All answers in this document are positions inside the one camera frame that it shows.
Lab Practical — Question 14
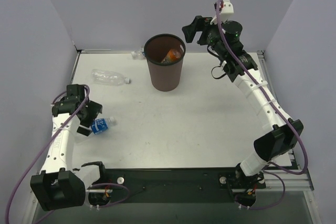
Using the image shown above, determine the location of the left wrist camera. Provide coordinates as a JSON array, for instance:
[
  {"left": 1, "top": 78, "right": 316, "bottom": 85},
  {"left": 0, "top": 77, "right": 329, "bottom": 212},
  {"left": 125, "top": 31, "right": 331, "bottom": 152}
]
[{"left": 66, "top": 84, "right": 86, "bottom": 98}]

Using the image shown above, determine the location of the orange label plastic bottle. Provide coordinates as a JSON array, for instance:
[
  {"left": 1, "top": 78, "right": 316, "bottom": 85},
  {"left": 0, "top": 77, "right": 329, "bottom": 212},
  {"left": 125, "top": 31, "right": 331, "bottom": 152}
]
[{"left": 161, "top": 49, "right": 182, "bottom": 64}]

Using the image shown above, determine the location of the clear bottle behind bin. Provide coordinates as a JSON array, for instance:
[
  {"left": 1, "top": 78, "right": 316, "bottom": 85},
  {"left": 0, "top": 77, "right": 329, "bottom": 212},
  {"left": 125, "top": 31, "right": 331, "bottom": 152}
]
[{"left": 131, "top": 47, "right": 145, "bottom": 60}]

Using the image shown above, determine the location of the clear plastic bottle left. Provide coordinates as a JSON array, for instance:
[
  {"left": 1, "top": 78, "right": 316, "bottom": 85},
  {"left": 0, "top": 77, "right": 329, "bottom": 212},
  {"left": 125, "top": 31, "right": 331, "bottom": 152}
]
[{"left": 91, "top": 69, "right": 131, "bottom": 87}]

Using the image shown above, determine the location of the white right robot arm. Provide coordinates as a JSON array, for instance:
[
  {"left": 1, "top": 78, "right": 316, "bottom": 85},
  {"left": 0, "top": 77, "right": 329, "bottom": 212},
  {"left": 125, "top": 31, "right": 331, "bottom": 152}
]
[{"left": 182, "top": 16, "right": 303, "bottom": 181}]

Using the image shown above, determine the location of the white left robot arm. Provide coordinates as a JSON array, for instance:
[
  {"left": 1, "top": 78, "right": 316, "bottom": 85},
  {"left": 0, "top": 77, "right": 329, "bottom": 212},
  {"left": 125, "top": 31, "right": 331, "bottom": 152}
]
[{"left": 30, "top": 84, "right": 108, "bottom": 211}]

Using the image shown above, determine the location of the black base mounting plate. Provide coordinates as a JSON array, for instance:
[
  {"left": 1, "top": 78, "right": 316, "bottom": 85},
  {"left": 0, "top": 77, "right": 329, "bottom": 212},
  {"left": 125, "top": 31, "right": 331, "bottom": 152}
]
[{"left": 88, "top": 167, "right": 266, "bottom": 207}]

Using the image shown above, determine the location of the blue label plastic bottle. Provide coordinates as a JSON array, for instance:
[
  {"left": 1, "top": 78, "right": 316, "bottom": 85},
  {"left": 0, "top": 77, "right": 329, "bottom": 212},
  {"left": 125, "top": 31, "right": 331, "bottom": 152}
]
[{"left": 90, "top": 116, "right": 117, "bottom": 135}]

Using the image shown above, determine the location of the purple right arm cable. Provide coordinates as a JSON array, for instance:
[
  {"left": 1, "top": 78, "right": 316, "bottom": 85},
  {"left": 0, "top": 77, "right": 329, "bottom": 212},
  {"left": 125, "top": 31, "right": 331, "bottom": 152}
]
[{"left": 213, "top": 0, "right": 308, "bottom": 211}]

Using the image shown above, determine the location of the brown plastic waste bin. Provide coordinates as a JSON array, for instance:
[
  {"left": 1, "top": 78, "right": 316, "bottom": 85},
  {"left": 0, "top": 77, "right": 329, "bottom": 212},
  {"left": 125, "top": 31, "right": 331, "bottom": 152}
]
[{"left": 144, "top": 34, "right": 186, "bottom": 92}]

